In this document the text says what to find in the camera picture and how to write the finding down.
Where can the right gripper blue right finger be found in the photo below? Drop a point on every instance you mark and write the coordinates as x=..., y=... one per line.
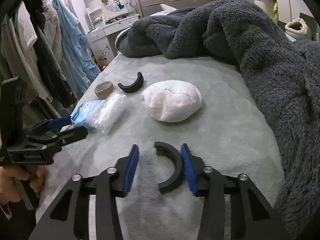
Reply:
x=189, y=170

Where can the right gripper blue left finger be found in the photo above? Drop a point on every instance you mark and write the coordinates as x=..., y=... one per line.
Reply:
x=131, y=165

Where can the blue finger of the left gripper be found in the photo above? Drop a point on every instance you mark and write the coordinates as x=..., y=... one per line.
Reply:
x=59, y=123
x=70, y=136

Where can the blue tissue packet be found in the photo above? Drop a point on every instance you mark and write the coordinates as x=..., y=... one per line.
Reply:
x=84, y=113

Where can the black curved piece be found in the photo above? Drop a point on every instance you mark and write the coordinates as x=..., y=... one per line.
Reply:
x=138, y=83
x=174, y=179

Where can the clear plastic wrapper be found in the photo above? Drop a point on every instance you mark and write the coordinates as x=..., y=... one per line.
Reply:
x=108, y=112

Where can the white round pad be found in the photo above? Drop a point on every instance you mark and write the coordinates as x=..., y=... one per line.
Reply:
x=171, y=100

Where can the hanging black garment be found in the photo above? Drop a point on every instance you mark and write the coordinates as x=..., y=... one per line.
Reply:
x=48, y=50

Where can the bed with grey-green sheet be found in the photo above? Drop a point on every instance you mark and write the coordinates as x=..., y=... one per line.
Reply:
x=228, y=132

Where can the light blue hanging towel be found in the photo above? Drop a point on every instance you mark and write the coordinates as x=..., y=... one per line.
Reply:
x=74, y=43

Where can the hanging white t-shirt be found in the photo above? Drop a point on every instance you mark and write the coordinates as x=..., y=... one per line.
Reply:
x=25, y=27

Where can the white vanity desk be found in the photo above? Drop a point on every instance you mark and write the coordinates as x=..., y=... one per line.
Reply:
x=107, y=24

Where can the dark grey fluffy blanket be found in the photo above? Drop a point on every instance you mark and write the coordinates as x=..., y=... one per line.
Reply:
x=282, y=77

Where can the white pillow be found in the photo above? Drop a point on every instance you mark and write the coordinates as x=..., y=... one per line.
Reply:
x=167, y=8

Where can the green white plush pet bed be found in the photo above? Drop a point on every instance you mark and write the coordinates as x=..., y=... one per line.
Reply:
x=298, y=29

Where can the white wardrobe cabinet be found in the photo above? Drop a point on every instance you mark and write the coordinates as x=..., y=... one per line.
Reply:
x=283, y=11

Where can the black office chair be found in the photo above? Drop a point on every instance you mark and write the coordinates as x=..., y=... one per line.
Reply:
x=312, y=24

